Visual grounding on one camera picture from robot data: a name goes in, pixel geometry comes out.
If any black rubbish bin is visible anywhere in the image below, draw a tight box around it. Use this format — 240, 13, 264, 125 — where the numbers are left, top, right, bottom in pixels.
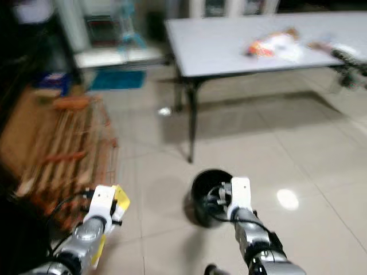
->
190, 169, 233, 229

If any yellow tag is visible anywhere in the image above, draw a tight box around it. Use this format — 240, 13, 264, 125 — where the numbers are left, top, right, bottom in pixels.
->
114, 184, 131, 215

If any grey folding table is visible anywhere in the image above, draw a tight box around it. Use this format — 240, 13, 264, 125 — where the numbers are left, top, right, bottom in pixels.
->
165, 11, 367, 164

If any blue floor mat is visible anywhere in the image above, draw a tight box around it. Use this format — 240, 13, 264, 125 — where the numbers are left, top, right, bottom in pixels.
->
89, 69, 147, 91

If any red white magazine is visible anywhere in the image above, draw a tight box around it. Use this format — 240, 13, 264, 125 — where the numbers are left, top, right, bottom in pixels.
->
244, 29, 306, 61

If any brown cardboard sheet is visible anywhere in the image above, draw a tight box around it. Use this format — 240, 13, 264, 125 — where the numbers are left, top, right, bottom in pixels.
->
0, 89, 58, 184

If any orange wooden slatted rack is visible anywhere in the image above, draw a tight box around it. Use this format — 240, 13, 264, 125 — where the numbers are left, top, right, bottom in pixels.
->
14, 95, 118, 215

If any white low shelf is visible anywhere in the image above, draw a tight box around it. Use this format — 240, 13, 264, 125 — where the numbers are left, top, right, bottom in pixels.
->
57, 0, 167, 69

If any bubble wrap with brown paper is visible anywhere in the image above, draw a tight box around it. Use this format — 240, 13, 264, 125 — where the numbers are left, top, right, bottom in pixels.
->
309, 40, 345, 56

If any white cabinet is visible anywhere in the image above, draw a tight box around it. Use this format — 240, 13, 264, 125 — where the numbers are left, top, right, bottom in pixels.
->
186, 0, 279, 18

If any blue white box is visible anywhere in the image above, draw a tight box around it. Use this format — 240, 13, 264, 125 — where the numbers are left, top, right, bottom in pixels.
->
37, 72, 72, 95

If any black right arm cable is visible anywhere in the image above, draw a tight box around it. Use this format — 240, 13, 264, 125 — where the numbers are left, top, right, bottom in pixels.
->
206, 195, 270, 233

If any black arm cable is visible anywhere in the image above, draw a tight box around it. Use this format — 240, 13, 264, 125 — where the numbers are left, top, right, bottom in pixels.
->
46, 192, 92, 253
206, 195, 270, 233

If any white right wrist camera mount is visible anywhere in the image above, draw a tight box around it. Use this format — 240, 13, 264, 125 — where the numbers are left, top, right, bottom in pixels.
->
229, 176, 253, 221

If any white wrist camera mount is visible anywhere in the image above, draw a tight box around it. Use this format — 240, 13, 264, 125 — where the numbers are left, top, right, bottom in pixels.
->
229, 176, 253, 221
86, 184, 121, 221

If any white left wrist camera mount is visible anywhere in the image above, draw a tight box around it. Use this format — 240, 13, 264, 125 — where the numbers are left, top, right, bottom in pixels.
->
86, 184, 121, 221

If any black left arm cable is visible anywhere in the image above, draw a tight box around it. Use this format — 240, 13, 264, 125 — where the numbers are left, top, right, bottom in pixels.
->
46, 192, 92, 253

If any teal wire stand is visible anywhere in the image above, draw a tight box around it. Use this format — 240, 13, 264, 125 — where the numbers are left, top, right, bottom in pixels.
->
118, 0, 147, 49

